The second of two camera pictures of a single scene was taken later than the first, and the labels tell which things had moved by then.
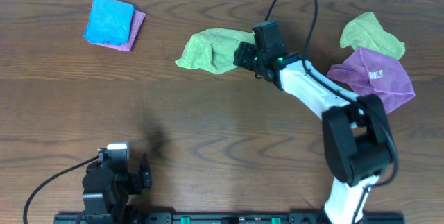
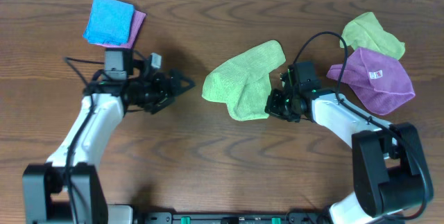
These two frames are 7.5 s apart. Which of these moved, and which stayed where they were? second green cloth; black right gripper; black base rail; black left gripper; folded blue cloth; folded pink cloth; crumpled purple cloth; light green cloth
Moved: black right gripper; black left gripper; light green cloth
Stayed: black base rail; folded pink cloth; second green cloth; folded blue cloth; crumpled purple cloth
